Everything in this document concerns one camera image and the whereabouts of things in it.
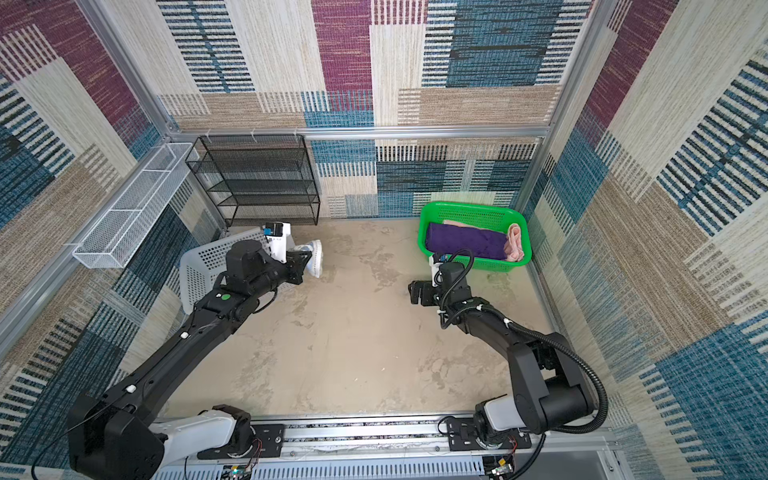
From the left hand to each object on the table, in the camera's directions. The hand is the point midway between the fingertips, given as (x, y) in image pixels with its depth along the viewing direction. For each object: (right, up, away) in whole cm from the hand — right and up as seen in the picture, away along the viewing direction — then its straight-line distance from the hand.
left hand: (310, 248), depth 77 cm
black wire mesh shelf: (-27, +25, +32) cm, 48 cm away
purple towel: (+39, +3, +27) cm, 48 cm away
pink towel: (+62, +1, +25) cm, 67 cm away
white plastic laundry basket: (-44, -6, +25) cm, 51 cm away
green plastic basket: (+59, +12, +34) cm, 69 cm away
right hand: (+31, -12, +14) cm, 36 cm away
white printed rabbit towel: (+1, -4, +1) cm, 4 cm away
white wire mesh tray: (-45, +4, -5) cm, 45 cm away
